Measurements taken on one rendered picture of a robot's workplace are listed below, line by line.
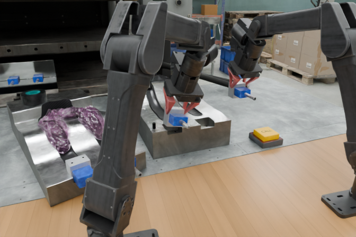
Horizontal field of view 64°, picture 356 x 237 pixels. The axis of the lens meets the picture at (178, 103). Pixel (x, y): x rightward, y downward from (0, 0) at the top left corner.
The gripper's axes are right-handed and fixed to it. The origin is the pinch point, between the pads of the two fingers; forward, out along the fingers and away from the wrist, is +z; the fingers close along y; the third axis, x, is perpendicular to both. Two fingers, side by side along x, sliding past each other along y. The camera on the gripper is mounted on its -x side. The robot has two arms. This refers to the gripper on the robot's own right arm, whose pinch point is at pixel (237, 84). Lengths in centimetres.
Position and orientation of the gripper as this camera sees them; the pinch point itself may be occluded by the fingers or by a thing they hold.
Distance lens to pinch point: 105.6
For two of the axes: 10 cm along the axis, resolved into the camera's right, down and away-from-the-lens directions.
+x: 3.1, 7.4, -6.0
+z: -1.6, 6.6, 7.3
